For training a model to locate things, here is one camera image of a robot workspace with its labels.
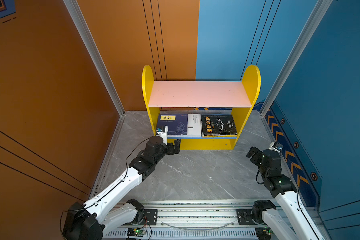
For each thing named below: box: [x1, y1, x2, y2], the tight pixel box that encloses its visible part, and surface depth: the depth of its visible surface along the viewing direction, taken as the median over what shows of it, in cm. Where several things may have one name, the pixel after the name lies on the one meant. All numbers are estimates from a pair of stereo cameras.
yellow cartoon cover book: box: [202, 134, 238, 138], surface depth 89 cm
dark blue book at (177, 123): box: [157, 113, 188, 135], surface depth 89 cm
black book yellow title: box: [200, 114, 238, 136], surface depth 91 cm
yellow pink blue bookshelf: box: [142, 65, 262, 150], surface depth 75 cm
